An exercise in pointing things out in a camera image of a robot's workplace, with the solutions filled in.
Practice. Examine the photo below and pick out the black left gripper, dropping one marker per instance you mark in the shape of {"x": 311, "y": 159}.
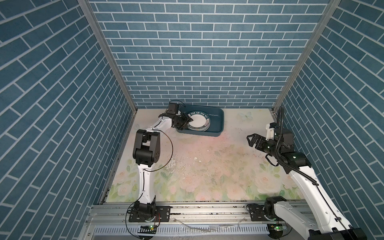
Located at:
{"x": 186, "y": 118}

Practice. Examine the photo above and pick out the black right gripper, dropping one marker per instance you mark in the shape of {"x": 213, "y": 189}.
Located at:
{"x": 259, "y": 145}

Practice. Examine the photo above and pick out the green rim text plate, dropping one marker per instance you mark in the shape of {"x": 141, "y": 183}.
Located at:
{"x": 200, "y": 121}

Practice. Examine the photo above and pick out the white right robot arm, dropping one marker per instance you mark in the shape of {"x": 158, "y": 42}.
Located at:
{"x": 329, "y": 222}

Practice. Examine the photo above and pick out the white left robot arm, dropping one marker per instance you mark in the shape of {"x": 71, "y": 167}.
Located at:
{"x": 147, "y": 150}

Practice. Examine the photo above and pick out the teal plastic bin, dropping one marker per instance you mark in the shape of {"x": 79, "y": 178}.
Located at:
{"x": 216, "y": 120}

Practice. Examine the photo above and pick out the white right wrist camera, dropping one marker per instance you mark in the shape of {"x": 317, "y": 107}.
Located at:
{"x": 271, "y": 131}

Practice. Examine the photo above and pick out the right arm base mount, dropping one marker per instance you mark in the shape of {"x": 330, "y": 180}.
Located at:
{"x": 265, "y": 212}

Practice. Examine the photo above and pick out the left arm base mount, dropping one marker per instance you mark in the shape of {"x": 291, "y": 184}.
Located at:
{"x": 140, "y": 213}

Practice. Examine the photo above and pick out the aluminium front rail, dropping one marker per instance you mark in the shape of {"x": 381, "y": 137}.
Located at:
{"x": 216, "y": 220}

